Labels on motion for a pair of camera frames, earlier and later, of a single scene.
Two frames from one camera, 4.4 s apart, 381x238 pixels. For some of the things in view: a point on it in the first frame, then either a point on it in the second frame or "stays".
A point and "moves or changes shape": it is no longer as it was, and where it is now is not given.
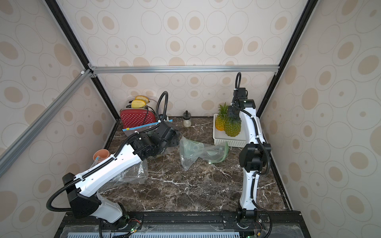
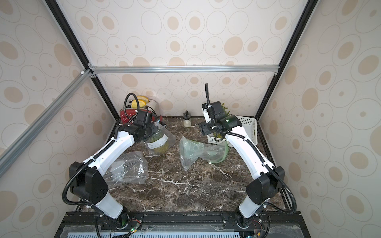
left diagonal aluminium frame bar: [7, 155] stays
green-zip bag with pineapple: [190, 150] stays
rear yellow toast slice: [141, 97] stays
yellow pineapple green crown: [232, 126] moves or changes shape
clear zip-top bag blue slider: [138, 174] stays
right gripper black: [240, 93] → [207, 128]
